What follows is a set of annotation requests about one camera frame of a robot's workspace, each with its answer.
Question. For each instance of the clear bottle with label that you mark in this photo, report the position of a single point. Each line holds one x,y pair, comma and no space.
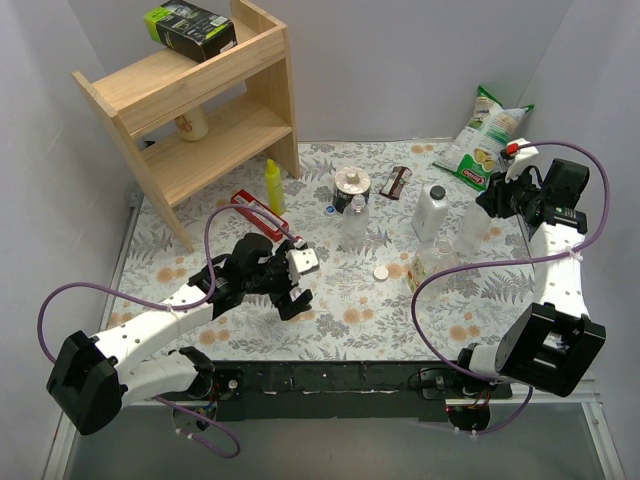
431,257

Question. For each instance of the beige cup on shelf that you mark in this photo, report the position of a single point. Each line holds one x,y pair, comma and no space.
192,125

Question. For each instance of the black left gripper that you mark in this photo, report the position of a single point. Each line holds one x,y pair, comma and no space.
280,279

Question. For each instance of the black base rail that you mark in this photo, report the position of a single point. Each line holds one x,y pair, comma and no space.
259,390

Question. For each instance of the wooden shelf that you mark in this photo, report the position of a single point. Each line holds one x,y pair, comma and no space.
152,92

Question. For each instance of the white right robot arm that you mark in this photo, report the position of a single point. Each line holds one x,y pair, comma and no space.
554,341

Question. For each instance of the yellow spray bottle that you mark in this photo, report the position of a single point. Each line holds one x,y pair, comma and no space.
274,187

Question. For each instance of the clear plastic bottle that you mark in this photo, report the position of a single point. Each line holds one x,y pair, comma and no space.
474,225
355,220

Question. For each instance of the aluminium frame rail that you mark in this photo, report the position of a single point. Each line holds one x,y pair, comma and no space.
586,391

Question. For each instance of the green chips bag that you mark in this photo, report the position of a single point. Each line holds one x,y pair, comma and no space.
474,154

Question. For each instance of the red white box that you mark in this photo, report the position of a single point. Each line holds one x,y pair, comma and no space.
262,217

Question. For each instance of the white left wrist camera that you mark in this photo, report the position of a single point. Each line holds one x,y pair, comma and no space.
302,262

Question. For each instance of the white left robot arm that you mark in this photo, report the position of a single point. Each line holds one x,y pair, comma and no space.
95,377

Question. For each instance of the black green box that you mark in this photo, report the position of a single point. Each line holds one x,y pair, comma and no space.
191,31

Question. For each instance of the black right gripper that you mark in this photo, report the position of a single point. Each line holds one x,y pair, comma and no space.
498,198

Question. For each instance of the floral table mat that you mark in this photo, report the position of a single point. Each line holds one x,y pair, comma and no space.
353,316

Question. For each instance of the white bottle black cap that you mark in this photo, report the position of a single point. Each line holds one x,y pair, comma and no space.
430,212

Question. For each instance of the brown snack packet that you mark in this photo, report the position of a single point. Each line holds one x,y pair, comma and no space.
394,185

